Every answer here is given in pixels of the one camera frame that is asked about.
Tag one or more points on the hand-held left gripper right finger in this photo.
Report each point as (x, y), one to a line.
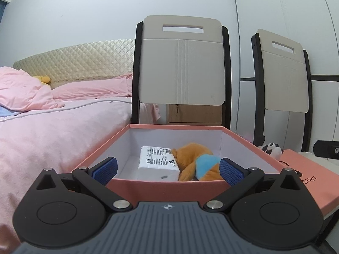
(231, 171)

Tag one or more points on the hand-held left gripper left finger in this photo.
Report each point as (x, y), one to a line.
(106, 171)

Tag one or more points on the coral pink cardboard box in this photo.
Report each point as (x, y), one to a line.
(164, 190)

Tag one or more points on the orange plush toy blue shirt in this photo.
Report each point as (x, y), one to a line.
(189, 158)

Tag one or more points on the small panda plush toy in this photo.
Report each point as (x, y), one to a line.
(272, 149)

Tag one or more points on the white tissue pack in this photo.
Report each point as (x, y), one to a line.
(156, 164)

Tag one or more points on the pink bed sheet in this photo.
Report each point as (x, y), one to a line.
(53, 143)

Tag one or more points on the wooden nightstand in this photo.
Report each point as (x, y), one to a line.
(196, 114)

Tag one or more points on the pink pillow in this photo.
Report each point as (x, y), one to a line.
(92, 88)

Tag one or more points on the coral pink box lid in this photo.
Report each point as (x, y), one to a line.
(315, 182)

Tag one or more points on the black electronic device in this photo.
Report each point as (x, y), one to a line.
(325, 149)

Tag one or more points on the yellow plush toy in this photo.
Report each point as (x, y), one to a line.
(43, 79)

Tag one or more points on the cream quilted headboard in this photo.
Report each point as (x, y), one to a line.
(79, 60)

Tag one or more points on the light blue cloth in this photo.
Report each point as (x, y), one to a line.
(6, 112)

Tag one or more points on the crumpled pink duvet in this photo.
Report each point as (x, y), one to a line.
(21, 90)

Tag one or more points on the beige chair black frame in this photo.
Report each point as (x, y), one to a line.
(283, 76)
(180, 68)

